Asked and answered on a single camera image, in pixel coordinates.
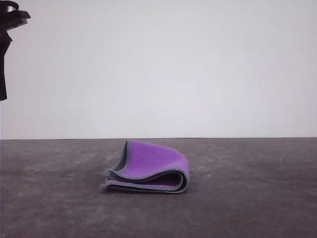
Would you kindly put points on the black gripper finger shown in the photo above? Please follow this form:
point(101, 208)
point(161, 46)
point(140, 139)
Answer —
point(3, 69)

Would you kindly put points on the grey table cloth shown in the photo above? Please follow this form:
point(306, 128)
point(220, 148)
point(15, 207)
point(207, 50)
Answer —
point(62, 210)

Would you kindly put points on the purple towel with grey hem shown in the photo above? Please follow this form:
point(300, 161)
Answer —
point(153, 158)

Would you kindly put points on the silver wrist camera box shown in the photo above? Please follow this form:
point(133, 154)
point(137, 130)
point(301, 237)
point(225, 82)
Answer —
point(8, 5)

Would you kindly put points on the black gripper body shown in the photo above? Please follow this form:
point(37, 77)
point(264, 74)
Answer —
point(13, 19)

